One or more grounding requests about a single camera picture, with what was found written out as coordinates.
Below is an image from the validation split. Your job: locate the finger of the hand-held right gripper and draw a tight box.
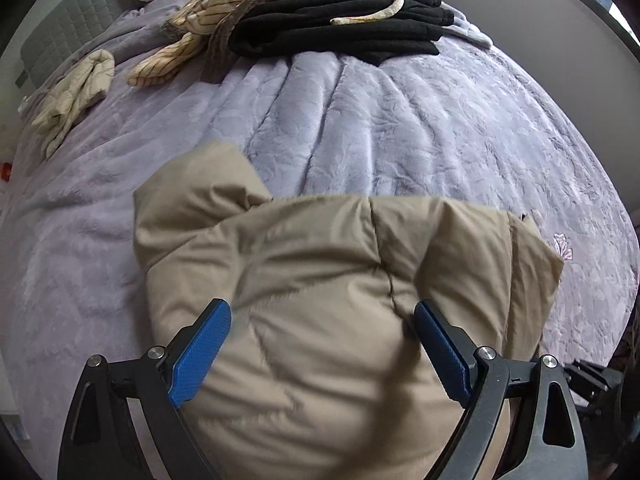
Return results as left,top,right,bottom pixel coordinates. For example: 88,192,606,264
564,358,612,403

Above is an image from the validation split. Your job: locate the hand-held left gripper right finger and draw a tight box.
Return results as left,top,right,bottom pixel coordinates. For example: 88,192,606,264
413,300,590,480

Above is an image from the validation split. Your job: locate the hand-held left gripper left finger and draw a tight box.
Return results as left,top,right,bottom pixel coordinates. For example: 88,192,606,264
57,298,233,480

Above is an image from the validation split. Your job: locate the beige puffer jacket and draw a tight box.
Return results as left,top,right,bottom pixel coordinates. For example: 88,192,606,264
132,141,565,480

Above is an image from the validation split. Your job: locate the purple plush blanket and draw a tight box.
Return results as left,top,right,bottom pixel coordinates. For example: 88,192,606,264
0,0,638,480

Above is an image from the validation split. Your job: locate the folded cream puffer jacket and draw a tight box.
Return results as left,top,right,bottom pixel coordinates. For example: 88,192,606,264
31,50,116,159

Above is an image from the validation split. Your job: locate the black fleece garment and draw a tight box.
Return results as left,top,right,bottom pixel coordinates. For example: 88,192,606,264
229,0,457,65

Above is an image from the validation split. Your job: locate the grey quilted headboard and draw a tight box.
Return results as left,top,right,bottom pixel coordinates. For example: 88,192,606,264
19,0,151,92

